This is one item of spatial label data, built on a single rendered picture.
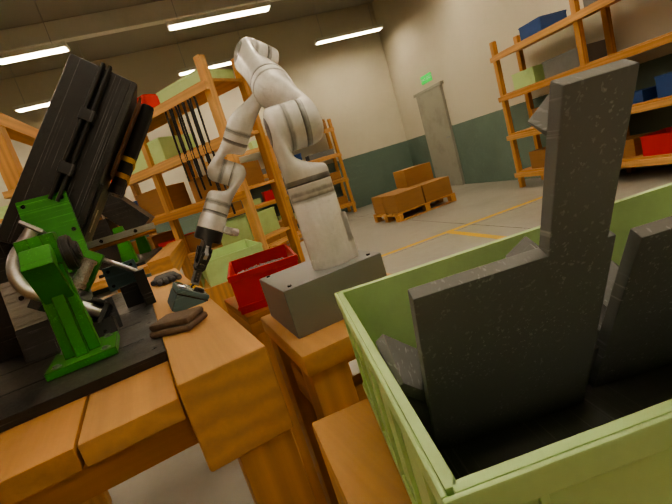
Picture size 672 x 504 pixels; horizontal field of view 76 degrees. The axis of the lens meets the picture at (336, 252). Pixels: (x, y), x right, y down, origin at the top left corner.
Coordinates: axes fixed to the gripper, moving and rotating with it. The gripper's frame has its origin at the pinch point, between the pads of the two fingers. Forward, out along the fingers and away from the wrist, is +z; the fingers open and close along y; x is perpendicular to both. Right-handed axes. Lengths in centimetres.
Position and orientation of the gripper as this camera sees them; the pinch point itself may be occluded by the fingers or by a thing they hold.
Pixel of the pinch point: (196, 277)
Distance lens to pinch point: 127.4
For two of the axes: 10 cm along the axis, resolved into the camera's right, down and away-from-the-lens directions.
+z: -2.6, 9.6, -0.7
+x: 8.7, 2.6, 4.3
